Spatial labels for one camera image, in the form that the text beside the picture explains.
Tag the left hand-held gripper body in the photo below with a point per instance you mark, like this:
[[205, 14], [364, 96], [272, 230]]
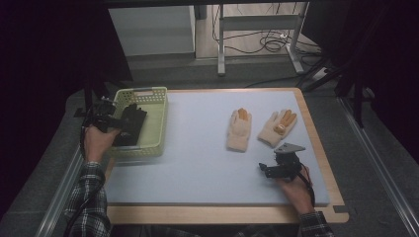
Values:
[[105, 120]]

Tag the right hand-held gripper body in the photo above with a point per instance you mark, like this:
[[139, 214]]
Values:
[[287, 161]]

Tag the black glove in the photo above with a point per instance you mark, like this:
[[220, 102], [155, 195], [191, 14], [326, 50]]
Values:
[[133, 123]]

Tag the beige glove with orange fingers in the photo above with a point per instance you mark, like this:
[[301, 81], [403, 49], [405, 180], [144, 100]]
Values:
[[239, 130], [276, 129]]

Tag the light green plastic basket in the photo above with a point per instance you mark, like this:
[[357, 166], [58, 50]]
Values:
[[154, 131]]

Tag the person's left hand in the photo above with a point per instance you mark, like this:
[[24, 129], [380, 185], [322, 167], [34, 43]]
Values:
[[96, 144]]

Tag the person's right hand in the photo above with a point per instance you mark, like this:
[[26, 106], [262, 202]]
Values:
[[296, 192]]

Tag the light blue table mat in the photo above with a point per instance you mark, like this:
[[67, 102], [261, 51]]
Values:
[[204, 171]]

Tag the white cabinet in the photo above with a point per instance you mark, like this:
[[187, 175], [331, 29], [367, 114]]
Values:
[[151, 29]]

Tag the black tripod stand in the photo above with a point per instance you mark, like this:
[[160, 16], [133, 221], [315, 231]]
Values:
[[349, 70]]

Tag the aluminium rail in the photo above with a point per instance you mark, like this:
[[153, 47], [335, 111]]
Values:
[[378, 164], [59, 194]]

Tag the grey metal desk frame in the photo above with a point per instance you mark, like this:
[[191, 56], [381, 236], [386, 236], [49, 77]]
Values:
[[221, 42]]

